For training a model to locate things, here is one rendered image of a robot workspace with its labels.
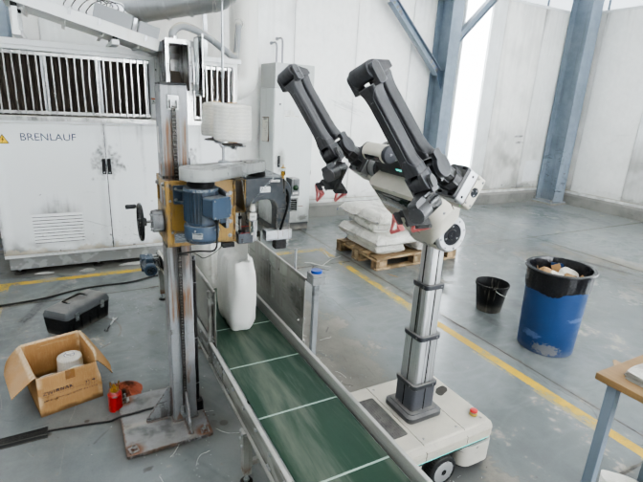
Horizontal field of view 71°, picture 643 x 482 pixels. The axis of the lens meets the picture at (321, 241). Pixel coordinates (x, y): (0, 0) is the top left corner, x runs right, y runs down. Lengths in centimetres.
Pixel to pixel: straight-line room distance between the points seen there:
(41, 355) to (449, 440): 241
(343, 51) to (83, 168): 401
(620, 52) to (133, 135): 843
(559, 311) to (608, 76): 717
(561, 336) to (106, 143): 423
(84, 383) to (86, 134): 257
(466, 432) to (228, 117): 181
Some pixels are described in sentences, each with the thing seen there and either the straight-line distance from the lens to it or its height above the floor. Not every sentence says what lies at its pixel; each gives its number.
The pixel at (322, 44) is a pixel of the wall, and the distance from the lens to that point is 697.
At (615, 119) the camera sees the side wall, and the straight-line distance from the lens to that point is 1014.
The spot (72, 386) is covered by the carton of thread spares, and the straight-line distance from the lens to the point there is 299.
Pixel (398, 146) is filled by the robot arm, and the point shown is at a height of 159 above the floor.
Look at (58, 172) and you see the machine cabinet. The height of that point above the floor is 97.
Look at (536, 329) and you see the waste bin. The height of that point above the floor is 19.
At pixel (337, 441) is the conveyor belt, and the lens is 204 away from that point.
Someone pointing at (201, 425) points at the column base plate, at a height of 2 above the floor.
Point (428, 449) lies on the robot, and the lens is 230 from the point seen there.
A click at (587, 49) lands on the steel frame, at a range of 1030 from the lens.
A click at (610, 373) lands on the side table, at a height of 75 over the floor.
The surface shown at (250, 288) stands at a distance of 268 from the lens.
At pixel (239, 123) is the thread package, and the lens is 200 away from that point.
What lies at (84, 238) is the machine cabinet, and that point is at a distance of 501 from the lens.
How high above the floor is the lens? 171
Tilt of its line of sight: 17 degrees down
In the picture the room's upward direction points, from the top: 3 degrees clockwise
